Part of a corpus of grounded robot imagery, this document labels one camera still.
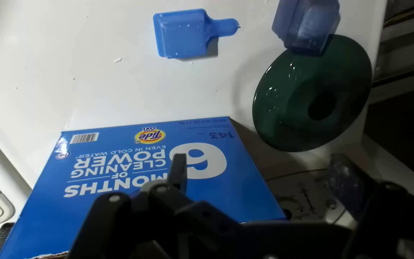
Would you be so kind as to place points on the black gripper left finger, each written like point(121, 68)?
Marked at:
point(135, 225)

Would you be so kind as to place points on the translucent blue plastic cup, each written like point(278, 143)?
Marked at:
point(308, 22)

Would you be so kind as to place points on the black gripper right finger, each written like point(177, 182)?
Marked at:
point(394, 221)

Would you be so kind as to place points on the blue plastic measuring cup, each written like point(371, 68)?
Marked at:
point(183, 32)

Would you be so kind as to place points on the white washing machine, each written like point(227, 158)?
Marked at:
point(72, 77)

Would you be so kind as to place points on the blue Tide detergent box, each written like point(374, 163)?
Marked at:
point(135, 192)

